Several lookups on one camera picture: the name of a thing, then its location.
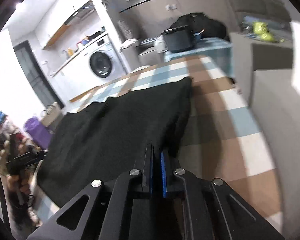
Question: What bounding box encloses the checkered tablecloth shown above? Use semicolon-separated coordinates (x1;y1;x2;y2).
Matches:
31;56;284;230

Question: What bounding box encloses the dark grey rice cooker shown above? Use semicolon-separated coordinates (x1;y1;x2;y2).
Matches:
161;25;194;53

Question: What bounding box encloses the grey cushion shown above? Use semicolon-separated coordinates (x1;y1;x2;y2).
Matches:
117;19;134;42

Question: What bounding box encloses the green teapot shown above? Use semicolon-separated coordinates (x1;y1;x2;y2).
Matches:
252;21;265;34

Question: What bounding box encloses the range hood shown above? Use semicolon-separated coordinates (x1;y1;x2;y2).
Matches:
65;1;95;25

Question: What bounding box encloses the purple bag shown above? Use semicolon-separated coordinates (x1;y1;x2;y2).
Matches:
24;120;53;150

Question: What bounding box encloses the houndstooth pillow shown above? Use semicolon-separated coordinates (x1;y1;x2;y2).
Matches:
140;37;158;46

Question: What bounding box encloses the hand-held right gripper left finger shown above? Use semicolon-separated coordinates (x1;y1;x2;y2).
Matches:
26;144;155;240

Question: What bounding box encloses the black framed glass door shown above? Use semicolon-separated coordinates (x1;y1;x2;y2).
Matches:
13;40;65;107

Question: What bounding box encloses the grey cube table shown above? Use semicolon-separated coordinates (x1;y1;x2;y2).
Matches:
230;32;294;72

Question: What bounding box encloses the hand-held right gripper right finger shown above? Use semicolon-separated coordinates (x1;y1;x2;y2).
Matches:
161;150;285;240

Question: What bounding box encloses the white kitchen cabinet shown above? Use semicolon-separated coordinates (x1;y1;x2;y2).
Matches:
51;52;100;100

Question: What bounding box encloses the woven laundry basket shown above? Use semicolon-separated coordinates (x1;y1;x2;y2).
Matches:
41;102;64;128

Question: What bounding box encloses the black knit sweater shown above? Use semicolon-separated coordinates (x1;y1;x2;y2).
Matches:
36;77;193;207

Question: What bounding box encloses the white round stool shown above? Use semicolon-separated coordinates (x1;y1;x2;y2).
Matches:
127;65;150;75

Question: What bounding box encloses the black jacket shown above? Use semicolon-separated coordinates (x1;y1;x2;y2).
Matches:
169;12;227;42

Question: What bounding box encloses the light blue storage box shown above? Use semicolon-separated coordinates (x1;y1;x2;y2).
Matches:
164;37;233;79

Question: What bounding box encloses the grey sofa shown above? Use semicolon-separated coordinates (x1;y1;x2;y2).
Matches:
121;39;165;72

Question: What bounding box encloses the white washing machine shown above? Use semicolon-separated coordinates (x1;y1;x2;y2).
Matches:
75;34;128;80

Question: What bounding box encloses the white cloth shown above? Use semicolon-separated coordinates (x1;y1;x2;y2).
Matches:
120;39;138;49

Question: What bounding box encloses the cluttered shoe rack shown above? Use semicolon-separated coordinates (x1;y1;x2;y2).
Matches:
0;110;40;228

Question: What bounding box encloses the white wall cabinet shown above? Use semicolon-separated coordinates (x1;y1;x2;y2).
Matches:
41;0;93;50

